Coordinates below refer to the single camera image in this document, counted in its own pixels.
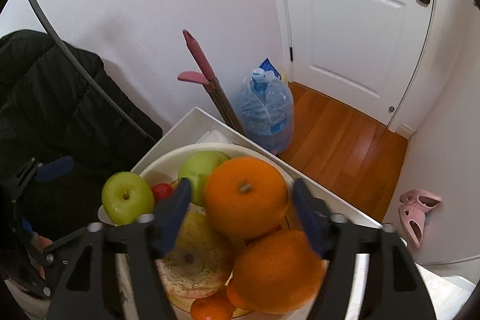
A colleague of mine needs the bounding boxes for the large orange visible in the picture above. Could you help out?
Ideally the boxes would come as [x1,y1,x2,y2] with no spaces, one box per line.
[202,156,289,240]
[226,230,327,314]

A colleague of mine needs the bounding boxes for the person's left hand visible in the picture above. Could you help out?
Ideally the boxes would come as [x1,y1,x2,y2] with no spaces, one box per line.
[30,232,53,279]

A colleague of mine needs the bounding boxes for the small tangerine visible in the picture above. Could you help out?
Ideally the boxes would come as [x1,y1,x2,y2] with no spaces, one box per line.
[190,293,235,320]

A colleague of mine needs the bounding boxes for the large orange back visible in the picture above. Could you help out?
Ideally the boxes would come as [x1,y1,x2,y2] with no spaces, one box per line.
[202,156,289,240]

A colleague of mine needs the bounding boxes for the small green apple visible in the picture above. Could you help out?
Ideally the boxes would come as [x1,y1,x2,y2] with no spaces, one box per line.
[102,171,155,226]

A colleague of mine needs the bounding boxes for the pink slippers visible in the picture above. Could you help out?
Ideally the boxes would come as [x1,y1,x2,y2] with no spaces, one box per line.
[398,189,443,249]

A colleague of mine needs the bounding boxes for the blue water jug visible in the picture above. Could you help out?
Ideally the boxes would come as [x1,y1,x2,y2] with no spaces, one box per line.
[233,59,295,155]

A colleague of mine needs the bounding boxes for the grey clothes rack pole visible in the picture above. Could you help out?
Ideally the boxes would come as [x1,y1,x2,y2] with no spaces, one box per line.
[18,0,159,143]

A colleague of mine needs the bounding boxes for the red cherry tomato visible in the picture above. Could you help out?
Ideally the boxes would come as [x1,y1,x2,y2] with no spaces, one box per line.
[151,183,174,203]

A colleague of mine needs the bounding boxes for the brownish yellow apple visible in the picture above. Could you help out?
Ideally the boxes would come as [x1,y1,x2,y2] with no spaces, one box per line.
[155,212,234,300]

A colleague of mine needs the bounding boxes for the white door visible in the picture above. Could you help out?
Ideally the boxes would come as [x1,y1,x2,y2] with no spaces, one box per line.
[276,0,432,124]

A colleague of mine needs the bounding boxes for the large green apple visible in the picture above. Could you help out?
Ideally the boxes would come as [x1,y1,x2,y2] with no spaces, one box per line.
[177,151,230,206]

